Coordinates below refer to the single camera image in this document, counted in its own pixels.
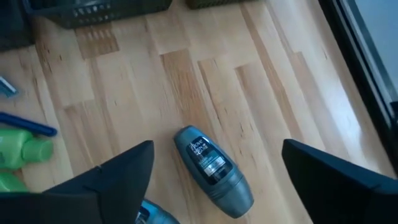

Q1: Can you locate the green travel shampoo bottle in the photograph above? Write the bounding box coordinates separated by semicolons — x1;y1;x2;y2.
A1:
0;128;55;170
0;171;29;193

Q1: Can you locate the black aluminium table frame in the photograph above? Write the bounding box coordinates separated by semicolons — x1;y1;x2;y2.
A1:
318;0;398;175

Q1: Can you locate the grey Dove roll-on deodorant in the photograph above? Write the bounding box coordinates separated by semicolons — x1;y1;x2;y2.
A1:
135;198;181;224
173;125;255;219

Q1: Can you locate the light blue disposable razor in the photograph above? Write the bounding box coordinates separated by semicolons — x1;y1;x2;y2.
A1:
0;76;19;99

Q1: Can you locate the black slotted plastic basket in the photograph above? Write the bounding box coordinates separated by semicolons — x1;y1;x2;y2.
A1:
185;0;259;9
23;0;174;30

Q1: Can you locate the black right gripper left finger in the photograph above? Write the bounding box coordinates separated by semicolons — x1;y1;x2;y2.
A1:
0;140;155;224

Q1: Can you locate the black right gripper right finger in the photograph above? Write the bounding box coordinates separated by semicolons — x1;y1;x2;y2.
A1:
282;139;398;224

